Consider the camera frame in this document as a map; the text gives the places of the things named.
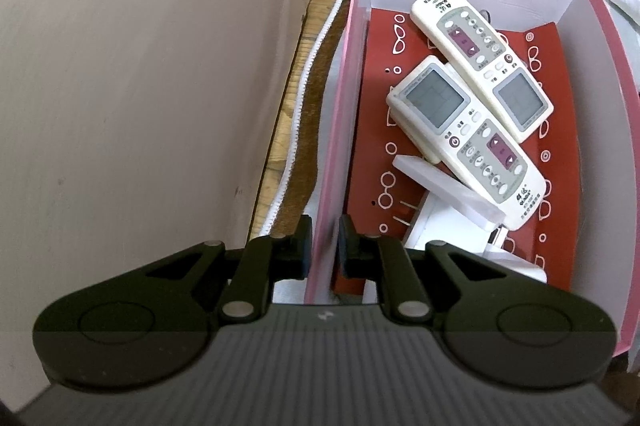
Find white power adapter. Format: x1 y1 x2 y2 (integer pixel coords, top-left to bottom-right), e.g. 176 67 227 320
394 191 549 285

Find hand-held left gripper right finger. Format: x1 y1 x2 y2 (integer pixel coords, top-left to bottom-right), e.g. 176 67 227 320
338 215 506 327

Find white air conditioner remote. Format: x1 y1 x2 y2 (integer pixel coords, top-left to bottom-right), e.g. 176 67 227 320
411 0 555 145
386 55 547 227
392 155 503 231

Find brown mat with white trim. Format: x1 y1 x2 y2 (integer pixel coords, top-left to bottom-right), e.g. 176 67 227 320
262 0 363 239

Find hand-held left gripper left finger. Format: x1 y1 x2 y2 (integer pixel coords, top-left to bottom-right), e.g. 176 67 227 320
145 215 314 326

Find red patterned paper liner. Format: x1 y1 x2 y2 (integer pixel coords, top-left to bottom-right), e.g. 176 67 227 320
332 6 583 297

